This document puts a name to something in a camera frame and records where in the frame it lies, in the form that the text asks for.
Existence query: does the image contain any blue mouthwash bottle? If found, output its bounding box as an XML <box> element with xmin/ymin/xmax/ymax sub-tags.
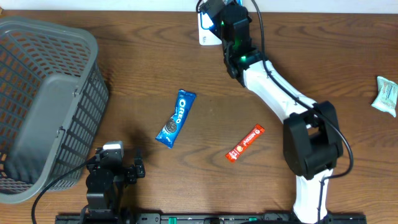
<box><xmin>200</xmin><ymin>0</ymin><xmax>247</xmax><ymax>32</ymax></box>

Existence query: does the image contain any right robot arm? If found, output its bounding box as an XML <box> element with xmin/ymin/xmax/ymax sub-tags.
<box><xmin>196</xmin><ymin>0</ymin><xmax>343</xmax><ymax>223</ymax></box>

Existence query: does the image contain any grey plastic shopping basket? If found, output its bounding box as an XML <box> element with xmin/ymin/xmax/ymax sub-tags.
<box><xmin>1</xmin><ymin>17</ymin><xmax>109</xmax><ymax>204</ymax></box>

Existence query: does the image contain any white wet wipes pack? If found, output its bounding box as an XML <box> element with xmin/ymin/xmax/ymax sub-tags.
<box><xmin>371</xmin><ymin>76</ymin><xmax>397</xmax><ymax>118</ymax></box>

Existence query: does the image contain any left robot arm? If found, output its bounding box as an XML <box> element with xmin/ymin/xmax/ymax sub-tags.
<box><xmin>78</xmin><ymin>148</ymin><xmax>146</xmax><ymax>223</ymax></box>

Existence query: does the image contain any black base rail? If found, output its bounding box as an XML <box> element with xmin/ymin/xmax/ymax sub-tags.
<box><xmin>55</xmin><ymin>212</ymin><xmax>368</xmax><ymax>224</ymax></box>

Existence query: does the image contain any blue Oreo cookie pack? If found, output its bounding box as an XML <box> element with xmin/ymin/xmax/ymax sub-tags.
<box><xmin>155</xmin><ymin>89</ymin><xmax>197</xmax><ymax>149</ymax></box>

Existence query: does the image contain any red Nescafe stick packet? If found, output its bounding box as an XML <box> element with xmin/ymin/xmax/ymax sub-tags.
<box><xmin>225</xmin><ymin>124</ymin><xmax>265</xmax><ymax>163</ymax></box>

